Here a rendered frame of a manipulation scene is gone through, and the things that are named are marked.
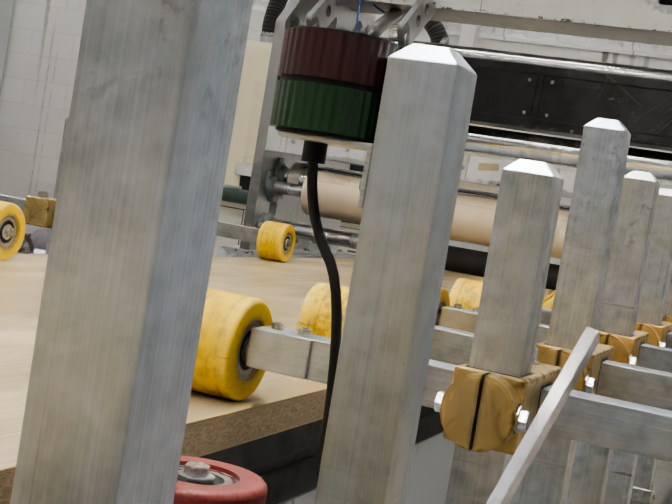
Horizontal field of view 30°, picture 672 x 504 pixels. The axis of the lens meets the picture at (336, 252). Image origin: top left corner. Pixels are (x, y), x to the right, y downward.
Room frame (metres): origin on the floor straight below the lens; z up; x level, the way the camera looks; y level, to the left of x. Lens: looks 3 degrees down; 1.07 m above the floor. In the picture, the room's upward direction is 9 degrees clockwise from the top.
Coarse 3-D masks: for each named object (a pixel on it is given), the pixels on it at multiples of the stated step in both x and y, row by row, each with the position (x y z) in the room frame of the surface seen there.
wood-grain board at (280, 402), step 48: (0, 288) 1.38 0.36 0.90; (240, 288) 1.84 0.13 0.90; (288, 288) 1.98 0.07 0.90; (0, 336) 1.06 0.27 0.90; (0, 384) 0.85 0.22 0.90; (288, 384) 1.05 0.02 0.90; (0, 432) 0.72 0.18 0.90; (192, 432) 0.84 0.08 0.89; (240, 432) 0.91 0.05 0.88; (0, 480) 0.64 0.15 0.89
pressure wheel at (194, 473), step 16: (192, 464) 0.67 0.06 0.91; (208, 464) 0.70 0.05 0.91; (224, 464) 0.70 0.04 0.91; (192, 480) 0.66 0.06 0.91; (208, 480) 0.66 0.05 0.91; (224, 480) 0.68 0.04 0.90; (240, 480) 0.67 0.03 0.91; (256, 480) 0.68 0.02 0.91; (176, 496) 0.63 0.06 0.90; (192, 496) 0.63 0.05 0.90; (208, 496) 0.63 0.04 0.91; (224, 496) 0.64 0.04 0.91; (240, 496) 0.64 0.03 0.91; (256, 496) 0.65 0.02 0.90
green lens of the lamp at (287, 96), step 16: (288, 80) 0.59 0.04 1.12; (288, 96) 0.59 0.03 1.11; (304, 96) 0.59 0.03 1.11; (320, 96) 0.58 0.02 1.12; (336, 96) 0.58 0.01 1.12; (352, 96) 0.58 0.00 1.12; (368, 96) 0.59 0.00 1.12; (272, 112) 0.60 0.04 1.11; (288, 112) 0.59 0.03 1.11; (304, 112) 0.58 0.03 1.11; (320, 112) 0.58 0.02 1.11; (336, 112) 0.58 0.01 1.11; (352, 112) 0.58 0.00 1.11; (368, 112) 0.59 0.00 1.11; (304, 128) 0.58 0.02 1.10; (320, 128) 0.58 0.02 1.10; (336, 128) 0.58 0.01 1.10; (352, 128) 0.58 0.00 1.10; (368, 128) 0.59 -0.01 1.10
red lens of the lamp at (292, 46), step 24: (288, 48) 0.60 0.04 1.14; (312, 48) 0.59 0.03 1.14; (336, 48) 0.58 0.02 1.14; (360, 48) 0.58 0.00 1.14; (384, 48) 0.59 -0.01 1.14; (288, 72) 0.59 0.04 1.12; (312, 72) 0.58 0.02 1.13; (336, 72) 0.58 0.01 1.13; (360, 72) 0.58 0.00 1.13; (384, 72) 0.59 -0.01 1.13
